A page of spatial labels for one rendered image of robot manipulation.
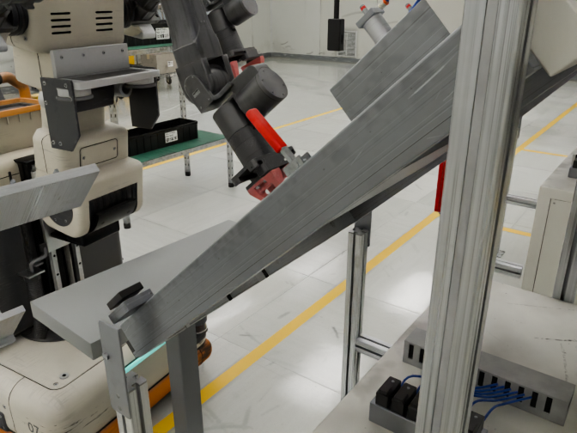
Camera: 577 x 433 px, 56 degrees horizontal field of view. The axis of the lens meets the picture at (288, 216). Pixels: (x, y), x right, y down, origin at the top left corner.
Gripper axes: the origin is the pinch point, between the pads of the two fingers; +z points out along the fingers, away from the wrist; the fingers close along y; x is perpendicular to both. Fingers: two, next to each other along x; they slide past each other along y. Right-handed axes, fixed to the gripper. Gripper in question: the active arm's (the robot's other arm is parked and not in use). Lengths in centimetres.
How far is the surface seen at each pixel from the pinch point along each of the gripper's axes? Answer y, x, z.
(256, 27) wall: 807, 523, -443
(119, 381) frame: -25.1, 26.7, 8.0
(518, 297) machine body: 45, -1, 38
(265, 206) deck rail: -20.7, -15.0, 0.6
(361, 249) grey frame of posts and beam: 50, 31, 13
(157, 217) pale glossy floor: 126, 201, -62
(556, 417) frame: 11, -12, 47
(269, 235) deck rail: -20.7, -13.0, 3.4
